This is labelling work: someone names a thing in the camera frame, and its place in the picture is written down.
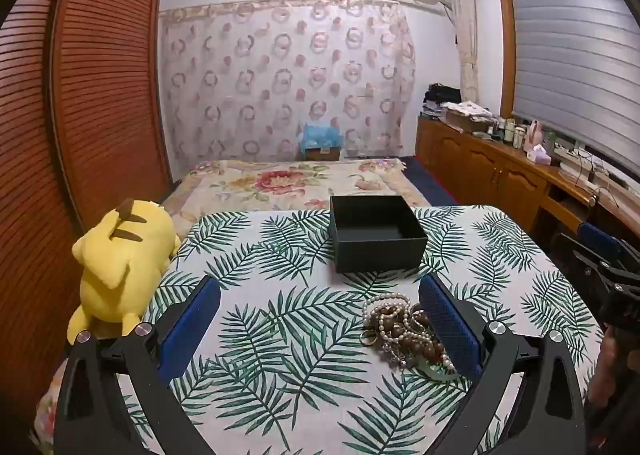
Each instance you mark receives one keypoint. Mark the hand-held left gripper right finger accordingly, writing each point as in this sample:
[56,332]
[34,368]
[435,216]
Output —
[450,330]

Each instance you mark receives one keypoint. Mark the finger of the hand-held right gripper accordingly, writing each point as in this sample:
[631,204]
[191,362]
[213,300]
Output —
[600,239]
[580,255]

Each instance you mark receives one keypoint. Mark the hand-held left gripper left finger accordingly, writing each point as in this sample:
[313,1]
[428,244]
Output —
[192,330]

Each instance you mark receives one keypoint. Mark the green jade bangle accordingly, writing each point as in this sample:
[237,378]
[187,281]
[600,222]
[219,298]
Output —
[440,375]

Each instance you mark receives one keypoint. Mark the black jewelry box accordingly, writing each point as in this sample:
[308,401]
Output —
[375,245]

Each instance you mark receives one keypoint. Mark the white power strip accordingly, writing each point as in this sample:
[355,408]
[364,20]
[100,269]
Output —
[575,162]

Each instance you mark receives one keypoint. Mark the yellow plush toy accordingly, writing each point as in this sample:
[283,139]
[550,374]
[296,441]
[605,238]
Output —
[120,260]

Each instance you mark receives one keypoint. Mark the pink tissue box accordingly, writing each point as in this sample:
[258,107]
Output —
[539,155]

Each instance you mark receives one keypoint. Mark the leaf print tablecloth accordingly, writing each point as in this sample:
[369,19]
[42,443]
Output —
[300,335]

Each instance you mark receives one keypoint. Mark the pink figurine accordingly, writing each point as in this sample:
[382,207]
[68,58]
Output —
[534,135]

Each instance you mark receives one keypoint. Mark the cream jar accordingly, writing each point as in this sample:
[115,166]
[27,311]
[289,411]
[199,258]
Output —
[520,137]

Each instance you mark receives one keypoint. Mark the wooden cabinet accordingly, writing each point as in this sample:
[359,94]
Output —
[480,165]

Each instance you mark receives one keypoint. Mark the white bottle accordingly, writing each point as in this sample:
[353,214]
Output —
[510,131]

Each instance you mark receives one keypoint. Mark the dark blue sheet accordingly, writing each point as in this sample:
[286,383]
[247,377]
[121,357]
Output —
[425,180]

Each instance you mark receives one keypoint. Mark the floral bedspread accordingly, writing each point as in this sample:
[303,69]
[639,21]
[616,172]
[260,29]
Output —
[280,182]

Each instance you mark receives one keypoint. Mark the cardboard box with papers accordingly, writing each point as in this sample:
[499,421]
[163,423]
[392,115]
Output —
[465,121]

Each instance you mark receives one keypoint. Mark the grey window blind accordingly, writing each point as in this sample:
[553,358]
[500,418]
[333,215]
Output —
[575,60]

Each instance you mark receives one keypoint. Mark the pile of dark clothes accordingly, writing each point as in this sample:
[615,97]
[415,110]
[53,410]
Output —
[442,94]

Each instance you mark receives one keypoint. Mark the small brown cardboard box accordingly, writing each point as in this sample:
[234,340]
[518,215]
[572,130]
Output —
[322,154]

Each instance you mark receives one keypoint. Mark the blue plastic bag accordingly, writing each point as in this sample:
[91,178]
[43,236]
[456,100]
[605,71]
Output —
[320,136]

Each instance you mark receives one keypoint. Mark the cream tied curtain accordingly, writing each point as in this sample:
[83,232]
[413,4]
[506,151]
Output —
[465,35]

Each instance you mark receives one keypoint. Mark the circle patterned curtain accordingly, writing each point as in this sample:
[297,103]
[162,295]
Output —
[275,85]

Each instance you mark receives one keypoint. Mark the wooden louvre wardrobe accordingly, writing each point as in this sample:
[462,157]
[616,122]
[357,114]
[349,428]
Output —
[100,85]

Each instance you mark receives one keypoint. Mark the wooden window frame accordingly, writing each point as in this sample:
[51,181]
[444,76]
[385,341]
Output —
[506,35]

